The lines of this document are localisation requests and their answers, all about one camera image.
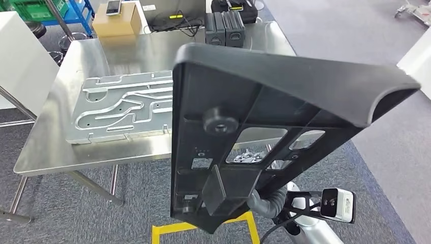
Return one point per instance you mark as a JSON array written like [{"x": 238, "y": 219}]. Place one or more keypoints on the pale metal frame stand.
[{"x": 414, "y": 10}]

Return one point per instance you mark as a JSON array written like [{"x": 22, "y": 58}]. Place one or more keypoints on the black smartphone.
[{"x": 114, "y": 7}]

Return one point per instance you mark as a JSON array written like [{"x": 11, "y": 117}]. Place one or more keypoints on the green plastic crate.
[{"x": 33, "y": 10}]

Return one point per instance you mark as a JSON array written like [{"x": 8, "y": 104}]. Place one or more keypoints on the stamped silver metal plate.
[{"x": 101, "y": 101}]

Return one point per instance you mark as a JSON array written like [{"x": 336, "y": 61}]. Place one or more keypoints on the black remote controller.
[{"x": 237, "y": 4}]

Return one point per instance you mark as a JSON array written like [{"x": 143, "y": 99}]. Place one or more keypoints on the black carry case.
[{"x": 249, "y": 15}]

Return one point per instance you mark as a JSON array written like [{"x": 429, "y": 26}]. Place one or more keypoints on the stainless steel workbench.
[{"x": 50, "y": 151}]

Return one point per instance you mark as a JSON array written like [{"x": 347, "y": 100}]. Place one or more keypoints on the brown cardboard box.
[{"x": 114, "y": 25}]

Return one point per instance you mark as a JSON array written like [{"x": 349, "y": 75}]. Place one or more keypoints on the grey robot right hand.
[{"x": 257, "y": 205}]

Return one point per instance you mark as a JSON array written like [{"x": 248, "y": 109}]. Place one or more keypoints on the black laptop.
[{"x": 188, "y": 8}]

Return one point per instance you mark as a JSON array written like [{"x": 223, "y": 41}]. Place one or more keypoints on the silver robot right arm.
[{"x": 316, "y": 232}]

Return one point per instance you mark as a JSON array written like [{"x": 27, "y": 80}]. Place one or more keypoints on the white cabinet block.
[
  {"x": 23, "y": 60},
  {"x": 417, "y": 60}
]

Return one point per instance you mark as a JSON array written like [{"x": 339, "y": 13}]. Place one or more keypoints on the blue metal trolley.
[{"x": 82, "y": 17}]

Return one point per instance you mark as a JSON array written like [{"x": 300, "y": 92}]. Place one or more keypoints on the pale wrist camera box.
[{"x": 343, "y": 205}]

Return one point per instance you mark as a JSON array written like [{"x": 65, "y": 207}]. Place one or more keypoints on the chrome tube frame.
[{"x": 17, "y": 102}]

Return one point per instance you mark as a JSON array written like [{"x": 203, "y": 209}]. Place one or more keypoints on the black round stool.
[{"x": 35, "y": 28}]

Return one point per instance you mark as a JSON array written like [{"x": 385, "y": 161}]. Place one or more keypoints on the chrome stanchion post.
[{"x": 72, "y": 42}]

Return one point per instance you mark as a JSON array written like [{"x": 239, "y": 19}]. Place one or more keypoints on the black plastic plate frame part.
[{"x": 269, "y": 74}]

